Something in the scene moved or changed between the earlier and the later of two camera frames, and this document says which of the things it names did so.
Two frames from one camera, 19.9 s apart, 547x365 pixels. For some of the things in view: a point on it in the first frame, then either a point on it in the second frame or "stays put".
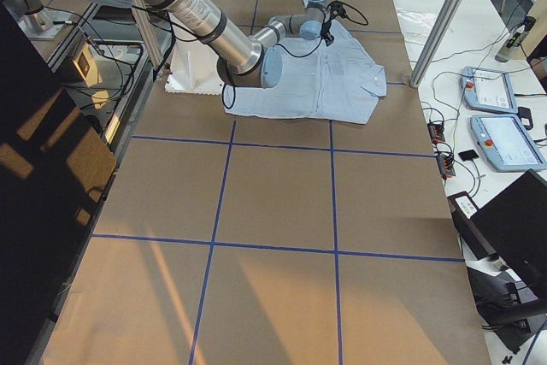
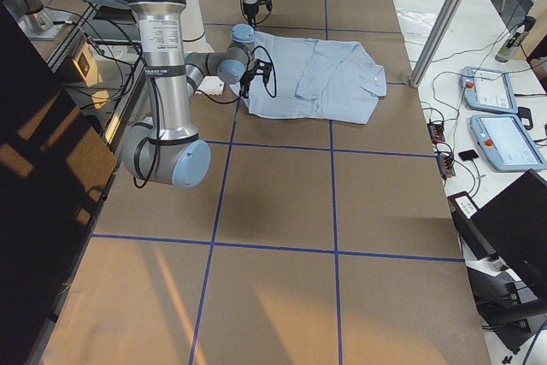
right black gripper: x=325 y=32 -> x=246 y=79
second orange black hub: x=445 y=166 stays put
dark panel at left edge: x=55 y=169 stays put
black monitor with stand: x=510 y=232 stays put
